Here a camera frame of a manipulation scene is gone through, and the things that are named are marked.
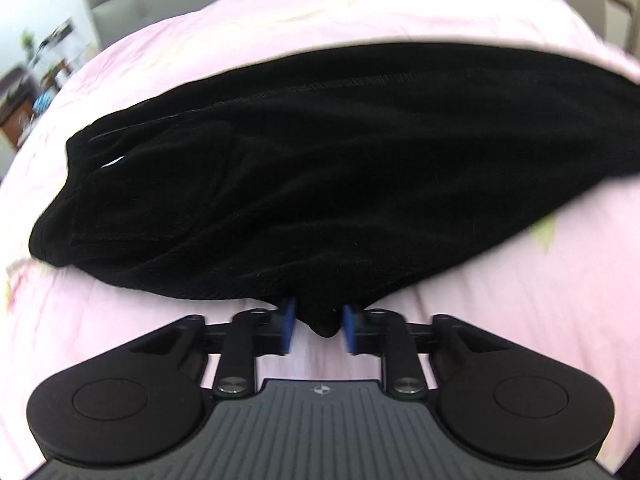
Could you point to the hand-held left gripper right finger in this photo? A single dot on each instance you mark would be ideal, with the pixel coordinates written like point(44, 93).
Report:
point(350, 332)

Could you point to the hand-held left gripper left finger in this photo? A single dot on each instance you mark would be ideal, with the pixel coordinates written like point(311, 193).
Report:
point(287, 327)

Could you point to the black pants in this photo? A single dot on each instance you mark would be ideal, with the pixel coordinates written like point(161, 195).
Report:
point(325, 160)

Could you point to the pink floral blanket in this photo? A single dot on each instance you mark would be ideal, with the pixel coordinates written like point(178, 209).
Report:
point(400, 5)

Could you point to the wooden nightstand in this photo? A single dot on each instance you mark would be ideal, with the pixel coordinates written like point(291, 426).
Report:
point(20, 110)

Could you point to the grey padded headboard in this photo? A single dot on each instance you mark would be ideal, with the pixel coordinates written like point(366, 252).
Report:
point(150, 0)

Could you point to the small green potted plant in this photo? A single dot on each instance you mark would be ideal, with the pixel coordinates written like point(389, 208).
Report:
point(29, 45)

